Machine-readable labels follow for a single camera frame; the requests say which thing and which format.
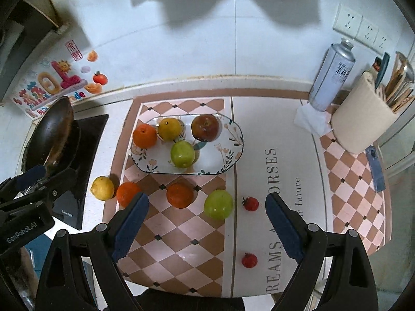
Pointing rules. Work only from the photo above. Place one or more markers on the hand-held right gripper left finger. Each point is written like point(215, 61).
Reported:
point(133, 223)

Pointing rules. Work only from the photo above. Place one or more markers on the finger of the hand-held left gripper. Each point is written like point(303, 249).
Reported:
point(60, 179)
point(27, 176)

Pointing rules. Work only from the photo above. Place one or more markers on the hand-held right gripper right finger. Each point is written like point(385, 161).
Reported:
point(285, 226)

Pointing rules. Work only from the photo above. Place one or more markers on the orange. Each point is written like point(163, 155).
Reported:
point(145, 135)
point(180, 195)
point(126, 192)

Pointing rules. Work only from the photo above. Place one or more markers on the cherry tomato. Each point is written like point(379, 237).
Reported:
point(250, 203)
point(249, 260)

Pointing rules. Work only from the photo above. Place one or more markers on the yellow citrus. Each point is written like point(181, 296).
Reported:
point(102, 188)
point(169, 129)

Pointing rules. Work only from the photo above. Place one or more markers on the green apple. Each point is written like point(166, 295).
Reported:
point(219, 204)
point(182, 154)

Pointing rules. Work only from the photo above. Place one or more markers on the oval floral plate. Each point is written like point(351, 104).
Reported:
point(223, 149)

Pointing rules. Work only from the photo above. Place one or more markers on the black induction cooker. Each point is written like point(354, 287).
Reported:
point(87, 155)

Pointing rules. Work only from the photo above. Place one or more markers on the black frying pan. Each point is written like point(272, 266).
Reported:
point(55, 126)

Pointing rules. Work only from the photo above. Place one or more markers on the checkered printed mat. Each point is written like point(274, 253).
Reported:
point(259, 129)

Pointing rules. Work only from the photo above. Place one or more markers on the blue phone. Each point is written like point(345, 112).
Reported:
point(376, 171)

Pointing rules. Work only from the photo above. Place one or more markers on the white tissue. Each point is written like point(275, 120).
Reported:
point(308, 120)

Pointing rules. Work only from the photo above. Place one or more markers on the dark red apple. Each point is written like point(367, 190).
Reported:
point(206, 128)

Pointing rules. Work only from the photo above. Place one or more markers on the cream utensil holder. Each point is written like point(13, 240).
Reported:
point(356, 120)

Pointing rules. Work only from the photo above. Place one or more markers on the silver spray can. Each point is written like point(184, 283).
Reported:
point(327, 81)

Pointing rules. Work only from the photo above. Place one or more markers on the range hood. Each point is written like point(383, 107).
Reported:
point(29, 22)

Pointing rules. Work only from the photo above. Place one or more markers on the bundle of wooden chopsticks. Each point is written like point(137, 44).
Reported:
point(398, 94)

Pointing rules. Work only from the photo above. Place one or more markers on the metal ladle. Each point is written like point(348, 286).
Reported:
point(405, 64)

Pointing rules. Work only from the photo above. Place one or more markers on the colourful wall sticker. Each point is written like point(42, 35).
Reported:
point(55, 81)

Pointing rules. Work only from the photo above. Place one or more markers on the white wall outlet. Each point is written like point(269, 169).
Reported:
point(382, 42)
point(368, 32)
point(348, 19)

